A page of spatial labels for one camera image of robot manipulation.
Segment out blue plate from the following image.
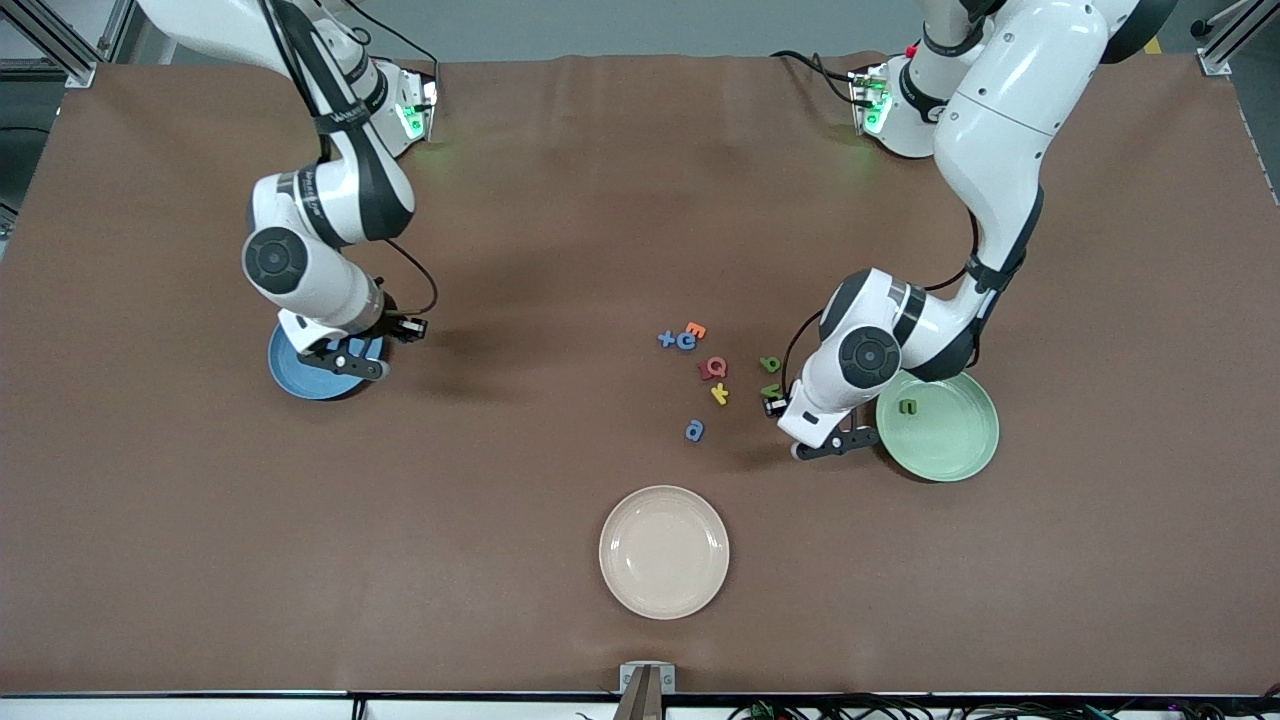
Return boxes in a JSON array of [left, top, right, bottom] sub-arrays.
[[267, 320, 391, 401]]

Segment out green plate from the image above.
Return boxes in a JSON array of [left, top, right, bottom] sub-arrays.
[[876, 370, 1000, 483]]

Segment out beige plate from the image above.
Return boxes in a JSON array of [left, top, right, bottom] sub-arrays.
[[599, 485, 730, 620]]

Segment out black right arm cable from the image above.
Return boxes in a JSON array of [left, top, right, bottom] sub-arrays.
[[255, 0, 441, 321]]

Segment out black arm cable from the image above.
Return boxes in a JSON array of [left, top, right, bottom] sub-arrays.
[[255, 0, 441, 321], [783, 210, 983, 403]]

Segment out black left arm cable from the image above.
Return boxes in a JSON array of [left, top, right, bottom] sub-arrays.
[[783, 210, 983, 403]]

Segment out metal bracket with bar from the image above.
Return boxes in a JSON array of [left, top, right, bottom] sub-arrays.
[[613, 662, 676, 720]]

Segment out black base connector cable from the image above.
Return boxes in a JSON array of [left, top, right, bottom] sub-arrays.
[[768, 48, 881, 109]]

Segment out aluminium frame profile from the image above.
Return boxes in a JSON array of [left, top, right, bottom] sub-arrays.
[[0, 0, 136, 89], [1190, 0, 1280, 76]]

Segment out white table edge rail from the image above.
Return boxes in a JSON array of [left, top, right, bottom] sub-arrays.
[[0, 690, 1280, 720]]

